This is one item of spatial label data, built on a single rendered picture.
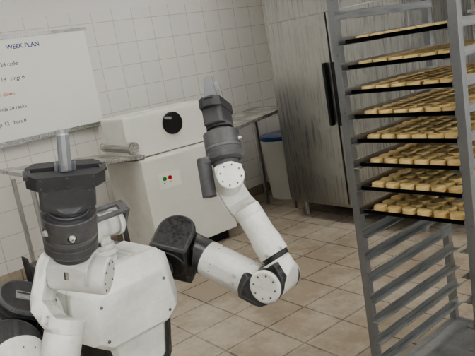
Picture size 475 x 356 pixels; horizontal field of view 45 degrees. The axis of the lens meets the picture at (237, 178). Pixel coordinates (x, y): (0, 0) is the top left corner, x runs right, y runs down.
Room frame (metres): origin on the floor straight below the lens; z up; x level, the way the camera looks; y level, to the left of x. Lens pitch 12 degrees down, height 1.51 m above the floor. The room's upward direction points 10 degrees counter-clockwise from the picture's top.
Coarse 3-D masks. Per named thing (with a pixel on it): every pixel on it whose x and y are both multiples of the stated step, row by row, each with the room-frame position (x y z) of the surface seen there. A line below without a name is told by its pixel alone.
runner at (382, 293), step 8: (448, 248) 2.44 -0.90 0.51; (456, 248) 2.44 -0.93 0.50; (432, 256) 2.35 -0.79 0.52; (440, 256) 2.38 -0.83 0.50; (416, 264) 2.27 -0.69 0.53; (424, 264) 2.31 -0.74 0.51; (432, 264) 2.31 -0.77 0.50; (408, 272) 2.23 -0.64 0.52; (416, 272) 2.26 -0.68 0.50; (392, 280) 2.16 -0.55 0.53; (400, 280) 2.19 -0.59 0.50; (408, 280) 2.19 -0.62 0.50; (384, 288) 2.12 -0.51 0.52; (392, 288) 2.14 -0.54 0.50; (376, 296) 2.08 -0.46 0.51; (384, 296) 2.08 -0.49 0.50
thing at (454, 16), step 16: (448, 0) 1.73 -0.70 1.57; (448, 16) 1.73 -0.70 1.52; (464, 64) 1.73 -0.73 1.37; (464, 80) 1.72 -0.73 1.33; (464, 96) 1.72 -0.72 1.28; (464, 112) 1.71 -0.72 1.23; (464, 128) 1.72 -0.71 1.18; (464, 144) 1.72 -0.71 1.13; (464, 160) 1.72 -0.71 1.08; (464, 176) 1.73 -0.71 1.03; (464, 192) 1.73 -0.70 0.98; (464, 208) 1.73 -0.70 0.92
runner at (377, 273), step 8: (448, 224) 2.45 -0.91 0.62; (440, 232) 2.40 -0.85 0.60; (448, 232) 2.42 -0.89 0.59; (424, 240) 2.32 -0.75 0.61; (432, 240) 2.36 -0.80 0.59; (416, 248) 2.28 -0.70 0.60; (424, 248) 2.28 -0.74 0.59; (400, 256) 2.20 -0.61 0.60; (408, 256) 2.22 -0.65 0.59; (384, 264) 2.13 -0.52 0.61; (392, 264) 2.16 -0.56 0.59; (400, 264) 2.16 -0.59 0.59; (376, 272) 2.09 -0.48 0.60; (384, 272) 2.11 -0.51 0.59; (368, 280) 2.06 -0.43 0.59
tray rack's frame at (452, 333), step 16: (432, 32) 2.46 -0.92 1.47; (432, 64) 2.45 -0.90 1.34; (448, 240) 2.45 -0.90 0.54; (448, 256) 2.45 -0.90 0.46; (448, 320) 2.44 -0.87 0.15; (464, 320) 2.42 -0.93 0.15; (432, 336) 2.33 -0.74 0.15; (448, 336) 2.30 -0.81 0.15; (464, 336) 2.28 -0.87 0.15; (416, 352) 2.22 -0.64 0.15; (432, 352) 2.20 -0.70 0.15; (448, 352) 2.18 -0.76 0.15; (464, 352) 2.16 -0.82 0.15
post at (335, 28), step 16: (336, 0) 2.08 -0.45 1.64; (336, 32) 2.06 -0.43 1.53; (336, 48) 2.07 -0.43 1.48; (336, 64) 2.07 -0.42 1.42; (336, 80) 2.08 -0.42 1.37; (352, 128) 2.07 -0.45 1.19; (352, 160) 2.06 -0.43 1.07; (352, 176) 2.07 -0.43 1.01; (352, 192) 2.08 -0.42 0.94; (368, 272) 2.07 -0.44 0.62; (368, 288) 2.06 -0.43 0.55; (368, 304) 2.07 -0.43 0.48; (368, 320) 2.08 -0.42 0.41
